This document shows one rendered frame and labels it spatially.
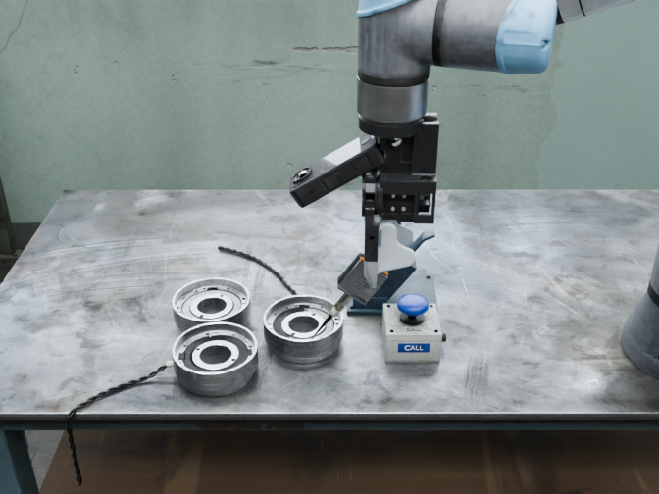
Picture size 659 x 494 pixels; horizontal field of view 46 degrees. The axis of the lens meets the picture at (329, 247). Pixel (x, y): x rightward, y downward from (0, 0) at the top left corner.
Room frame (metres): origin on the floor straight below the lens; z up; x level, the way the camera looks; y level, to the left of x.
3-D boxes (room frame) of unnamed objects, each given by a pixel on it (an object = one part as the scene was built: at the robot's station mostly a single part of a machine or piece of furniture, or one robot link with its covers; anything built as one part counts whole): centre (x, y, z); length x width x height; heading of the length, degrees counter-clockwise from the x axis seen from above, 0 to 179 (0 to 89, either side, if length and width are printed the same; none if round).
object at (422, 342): (0.82, -0.11, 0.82); 0.08 x 0.07 x 0.05; 90
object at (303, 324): (0.83, 0.03, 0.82); 0.10 x 0.10 x 0.04
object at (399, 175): (0.80, -0.07, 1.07); 0.09 x 0.08 x 0.12; 88
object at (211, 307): (0.87, 0.16, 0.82); 0.10 x 0.10 x 0.04
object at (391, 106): (0.80, -0.07, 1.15); 0.08 x 0.08 x 0.05
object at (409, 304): (0.82, -0.11, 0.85); 0.04 x 0.04 x 0.05
